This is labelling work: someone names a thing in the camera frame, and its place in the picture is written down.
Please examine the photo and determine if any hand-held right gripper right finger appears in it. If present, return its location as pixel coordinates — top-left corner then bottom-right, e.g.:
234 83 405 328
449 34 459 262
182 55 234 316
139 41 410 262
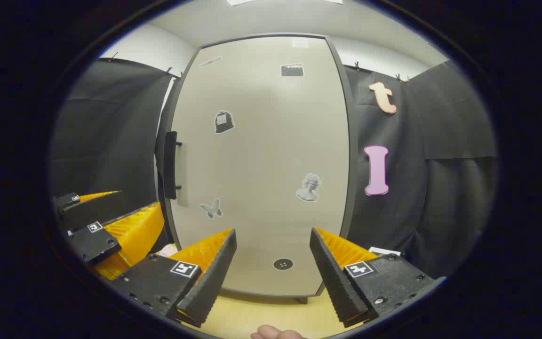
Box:
309 227 437 329

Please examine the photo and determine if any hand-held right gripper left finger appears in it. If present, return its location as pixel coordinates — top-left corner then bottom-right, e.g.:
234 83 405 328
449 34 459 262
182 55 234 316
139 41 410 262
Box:
110 228 238 328

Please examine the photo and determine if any dark grey cabinet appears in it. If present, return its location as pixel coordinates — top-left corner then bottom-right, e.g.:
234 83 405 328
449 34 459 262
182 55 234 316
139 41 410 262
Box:
155 32 359 304

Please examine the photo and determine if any grey cabinet door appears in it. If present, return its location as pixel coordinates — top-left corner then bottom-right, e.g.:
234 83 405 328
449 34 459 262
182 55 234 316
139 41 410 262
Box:
164 35 351 298

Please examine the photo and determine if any black backdrop cloth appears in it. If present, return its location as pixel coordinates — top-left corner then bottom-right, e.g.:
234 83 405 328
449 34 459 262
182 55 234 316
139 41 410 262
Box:
51 57 497 279

